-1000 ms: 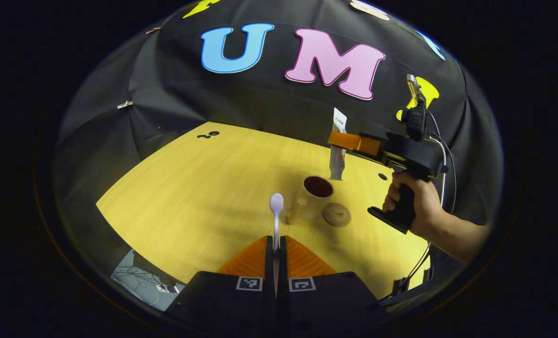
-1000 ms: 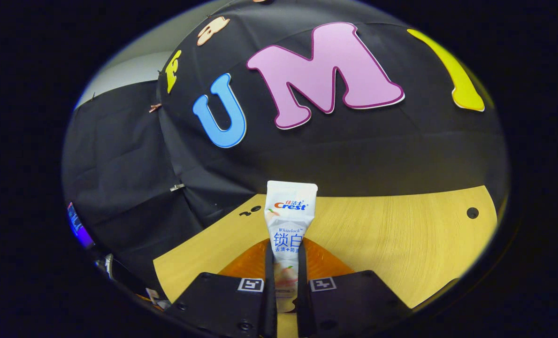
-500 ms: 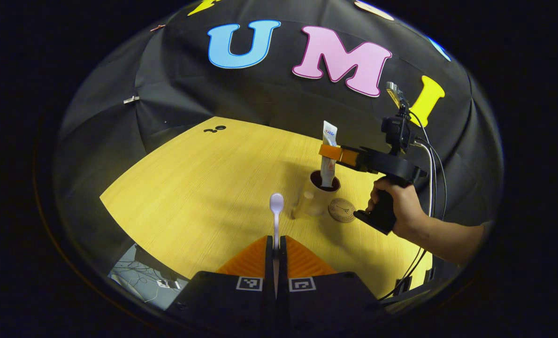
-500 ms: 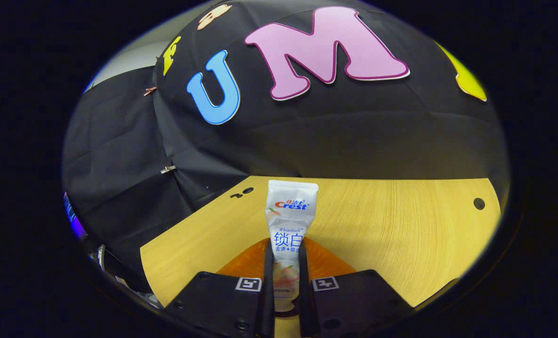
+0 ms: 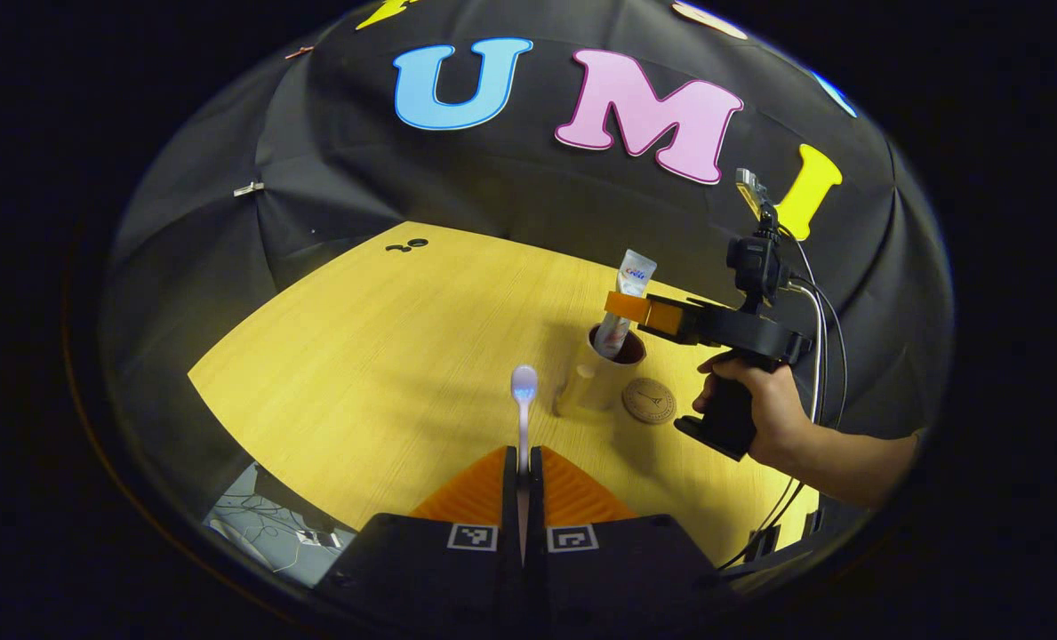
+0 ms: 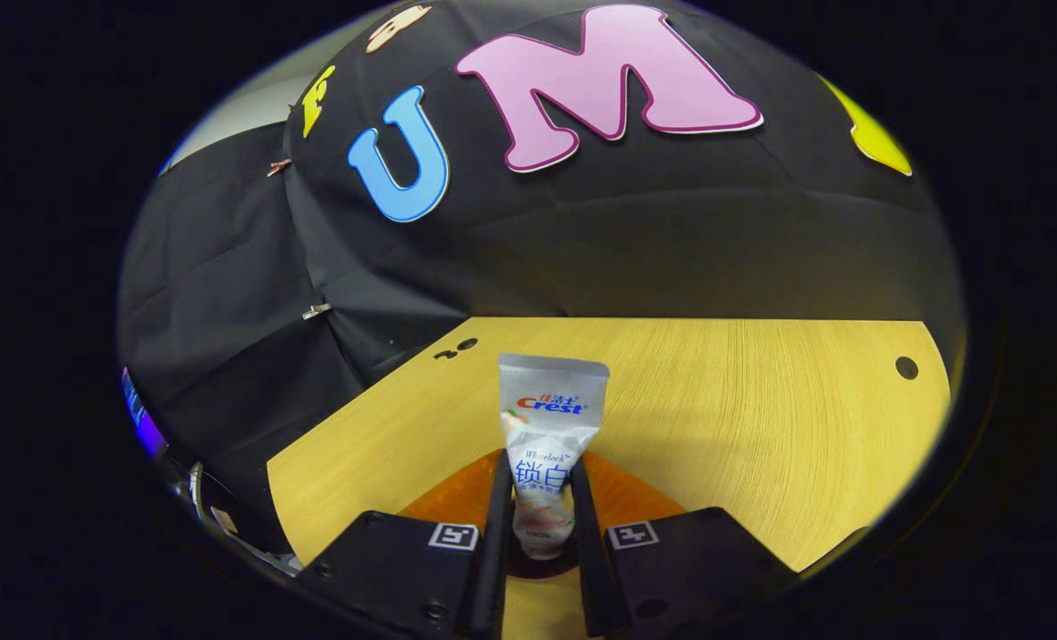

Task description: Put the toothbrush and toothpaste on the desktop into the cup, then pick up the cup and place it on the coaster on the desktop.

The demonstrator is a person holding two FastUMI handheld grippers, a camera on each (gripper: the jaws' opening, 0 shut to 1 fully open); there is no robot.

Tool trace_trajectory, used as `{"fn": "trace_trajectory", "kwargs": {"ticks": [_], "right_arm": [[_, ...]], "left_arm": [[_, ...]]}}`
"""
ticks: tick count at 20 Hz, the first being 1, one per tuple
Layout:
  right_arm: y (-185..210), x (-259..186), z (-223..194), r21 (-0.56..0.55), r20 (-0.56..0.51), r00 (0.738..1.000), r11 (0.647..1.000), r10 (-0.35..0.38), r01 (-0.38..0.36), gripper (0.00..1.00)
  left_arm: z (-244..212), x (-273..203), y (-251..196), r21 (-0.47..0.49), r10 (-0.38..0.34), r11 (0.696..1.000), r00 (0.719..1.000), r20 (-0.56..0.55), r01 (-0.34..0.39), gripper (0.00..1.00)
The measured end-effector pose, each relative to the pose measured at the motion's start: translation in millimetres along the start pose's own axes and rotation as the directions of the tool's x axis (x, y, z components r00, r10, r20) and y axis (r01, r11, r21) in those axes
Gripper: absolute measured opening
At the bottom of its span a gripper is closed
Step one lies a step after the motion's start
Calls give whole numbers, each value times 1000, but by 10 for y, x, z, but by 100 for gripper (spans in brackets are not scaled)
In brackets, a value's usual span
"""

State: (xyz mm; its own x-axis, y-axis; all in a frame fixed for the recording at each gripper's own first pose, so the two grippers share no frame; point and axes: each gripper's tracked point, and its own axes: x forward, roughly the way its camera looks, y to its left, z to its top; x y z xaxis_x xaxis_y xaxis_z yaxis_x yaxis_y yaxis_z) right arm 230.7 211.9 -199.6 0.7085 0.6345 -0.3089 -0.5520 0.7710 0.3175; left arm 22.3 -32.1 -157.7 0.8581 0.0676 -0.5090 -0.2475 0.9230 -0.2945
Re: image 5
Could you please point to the black desk grommet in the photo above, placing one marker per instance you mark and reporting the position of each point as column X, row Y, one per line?
column 408, row 244

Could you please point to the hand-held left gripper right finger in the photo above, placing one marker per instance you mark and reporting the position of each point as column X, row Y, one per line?
column 535, row 489

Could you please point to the white toothpaste tube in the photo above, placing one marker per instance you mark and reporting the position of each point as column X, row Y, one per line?
column 635, row 271

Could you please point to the black backdrop cloth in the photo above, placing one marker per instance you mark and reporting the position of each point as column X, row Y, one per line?
column 492, row 178

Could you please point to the copper backdrop clip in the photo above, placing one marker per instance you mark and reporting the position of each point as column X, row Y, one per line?
column 299, row 52

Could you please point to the round brown coaster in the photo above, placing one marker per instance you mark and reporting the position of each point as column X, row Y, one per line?
column 648, row 401

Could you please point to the beige cup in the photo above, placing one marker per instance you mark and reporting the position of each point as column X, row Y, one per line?
column 595, row 387

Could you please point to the silver backdrop clip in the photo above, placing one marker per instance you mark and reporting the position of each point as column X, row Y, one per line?
column 248, row 188

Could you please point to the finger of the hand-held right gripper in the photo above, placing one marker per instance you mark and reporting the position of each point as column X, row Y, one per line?
column 666, row 320

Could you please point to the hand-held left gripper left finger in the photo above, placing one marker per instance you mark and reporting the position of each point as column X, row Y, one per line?
column 510, row 484

